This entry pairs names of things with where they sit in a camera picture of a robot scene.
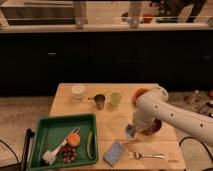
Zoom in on red grape bunch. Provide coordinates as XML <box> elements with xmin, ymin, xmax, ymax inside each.
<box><xmin>60</xmin><ymin>145</ymin><xmax>77</xmax><ymax>163</ymax></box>

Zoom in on blue sponge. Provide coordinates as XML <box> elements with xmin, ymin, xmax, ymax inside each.
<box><xmin>103</xmin><ymin>142</ymin><xmax>125</xmax><ymax>167</ymax></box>

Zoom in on white dish brush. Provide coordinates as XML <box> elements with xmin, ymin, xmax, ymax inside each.
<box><xmin>41</xmin><ymin>127</ymin><xmax>80</xmax><ymax>166</ymax></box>

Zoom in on metal mug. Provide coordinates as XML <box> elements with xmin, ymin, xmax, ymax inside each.
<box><xmin>88</xmin><ymin>94</ymin><xmax>105</xmax><ymax>110</ymax></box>

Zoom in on green cucumber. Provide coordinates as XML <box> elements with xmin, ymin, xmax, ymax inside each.
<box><xmin>86</xmin><ymin>131</ymin><xmax>93</xmax><ymax>160</ymax></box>

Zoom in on green plastic cup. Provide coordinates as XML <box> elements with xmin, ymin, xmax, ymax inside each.
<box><xmin>110</xmin><ymin>92</ymin><xmax>122</xmax><ymax>107</ymax></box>

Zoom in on white stacked bowl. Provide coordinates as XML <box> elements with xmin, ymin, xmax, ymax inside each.
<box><xmin>71</xmin><ymin>84</ymin><xmax>85</xmax><ymax>100</ymax></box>

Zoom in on black cable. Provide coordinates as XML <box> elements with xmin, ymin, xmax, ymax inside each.
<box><xmin>178</xmin><ymin>136</ymin><xmax>213</xmax><ymax>171</ymax></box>

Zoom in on orange fruit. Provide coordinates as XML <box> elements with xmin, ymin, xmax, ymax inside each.
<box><xmin>67</xmin><ymin>133</ymin><xmax>81</xmax><ymax>147</ymax></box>

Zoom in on grey blue towel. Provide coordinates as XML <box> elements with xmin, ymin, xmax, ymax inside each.
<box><xmin>125</xmin><ymin>124</ymin><xmax>136</xmax><ymax>138</ymax></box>

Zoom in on black chair frame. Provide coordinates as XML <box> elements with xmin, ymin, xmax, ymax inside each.
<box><xmin>0</xmin><ymin>129</ymin><xmax>35</xmax><ymax>171</ymax></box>

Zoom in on orange bowl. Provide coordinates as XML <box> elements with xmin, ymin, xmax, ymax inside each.
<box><xmin>132</xmin><ymin>88</ymin><xmax>148</xmax><ymax>106</ymax></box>

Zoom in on dark cabinet counter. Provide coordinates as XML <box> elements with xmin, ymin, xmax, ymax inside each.
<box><xmin>0</xmin><ymin>25</ymin><xmax>213</xmax><ymax>96</ymax></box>

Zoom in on silver fork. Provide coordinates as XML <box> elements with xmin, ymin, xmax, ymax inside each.
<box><xmin>128</xmin><ymin>152</ymin><xmax>165</xmax><ymax>160</ymax></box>

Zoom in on green plastic tray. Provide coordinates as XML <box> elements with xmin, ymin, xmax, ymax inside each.
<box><xmin>28</xmin><ymin>113</ymin><xmax>99</xmax><ymax>171</ymax></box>

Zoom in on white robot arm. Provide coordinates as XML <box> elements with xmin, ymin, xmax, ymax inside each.
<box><xmin>133</xmin><ymin>86</ymin><xmax>213</xmax><ymax>146</ymax></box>

